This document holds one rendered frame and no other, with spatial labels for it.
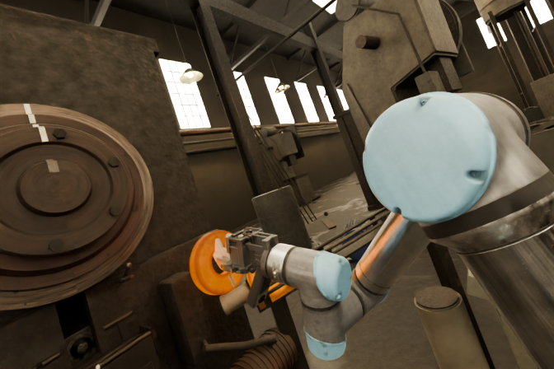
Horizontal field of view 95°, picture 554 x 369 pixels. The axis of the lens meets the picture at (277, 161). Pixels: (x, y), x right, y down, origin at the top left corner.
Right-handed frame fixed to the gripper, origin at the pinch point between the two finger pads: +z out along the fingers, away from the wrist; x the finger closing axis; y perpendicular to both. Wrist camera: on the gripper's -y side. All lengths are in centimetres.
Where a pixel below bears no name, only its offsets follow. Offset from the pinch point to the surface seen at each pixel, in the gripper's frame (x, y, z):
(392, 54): -236, 98, 7
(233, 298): -7.5, -18.3, 5.7
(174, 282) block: 4.6, -9.3, 15.9
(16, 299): 34.9, 2.1, 19.6
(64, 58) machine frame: 12, 64, 52
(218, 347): 1.0, -27.3, 4.2
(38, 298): 31.9, 0.7, 19.2
